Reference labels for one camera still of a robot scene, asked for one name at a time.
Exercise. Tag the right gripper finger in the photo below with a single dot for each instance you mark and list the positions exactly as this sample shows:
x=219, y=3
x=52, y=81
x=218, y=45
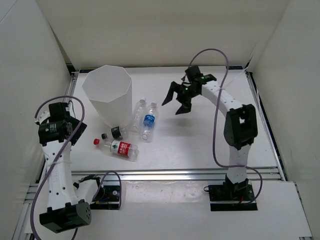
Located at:
x=186, y=105
x=173, y=88

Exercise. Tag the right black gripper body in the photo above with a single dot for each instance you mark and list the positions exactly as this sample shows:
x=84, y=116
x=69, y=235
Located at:
x=59, y=126

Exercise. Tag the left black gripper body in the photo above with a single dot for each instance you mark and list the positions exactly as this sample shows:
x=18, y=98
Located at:
x=197, y=79

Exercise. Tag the clear bottle blue label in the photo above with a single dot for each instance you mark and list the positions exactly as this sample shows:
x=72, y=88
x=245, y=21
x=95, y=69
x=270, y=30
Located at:
x=149, y=122

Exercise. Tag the clear bottle without label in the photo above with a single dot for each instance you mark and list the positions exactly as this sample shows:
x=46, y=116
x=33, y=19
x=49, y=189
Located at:
x=134, y=126

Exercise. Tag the clear bottle red label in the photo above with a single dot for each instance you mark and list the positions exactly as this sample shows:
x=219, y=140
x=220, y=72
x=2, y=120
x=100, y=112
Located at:
x=117, y=148

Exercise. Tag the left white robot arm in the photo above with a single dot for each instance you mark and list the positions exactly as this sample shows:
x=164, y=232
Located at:
x=70, y=203

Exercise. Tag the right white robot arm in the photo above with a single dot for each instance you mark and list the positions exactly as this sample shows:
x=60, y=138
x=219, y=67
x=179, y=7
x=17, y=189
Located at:
x=240, y=130

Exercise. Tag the white octagonal plastic bin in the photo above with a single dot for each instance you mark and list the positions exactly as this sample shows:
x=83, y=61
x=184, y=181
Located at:
x=109, y=89

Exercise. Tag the small bottle black label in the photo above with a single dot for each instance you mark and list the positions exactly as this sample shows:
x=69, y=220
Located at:
x=116, y=133

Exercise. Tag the aluminium frame rail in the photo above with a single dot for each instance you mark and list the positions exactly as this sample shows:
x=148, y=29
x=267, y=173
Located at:
x=200, y=174

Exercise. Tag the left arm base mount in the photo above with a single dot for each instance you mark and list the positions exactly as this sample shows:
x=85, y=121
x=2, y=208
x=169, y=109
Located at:
x=108, y=197

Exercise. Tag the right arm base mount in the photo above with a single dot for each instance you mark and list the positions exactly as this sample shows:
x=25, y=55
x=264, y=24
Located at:
x=222, y=201

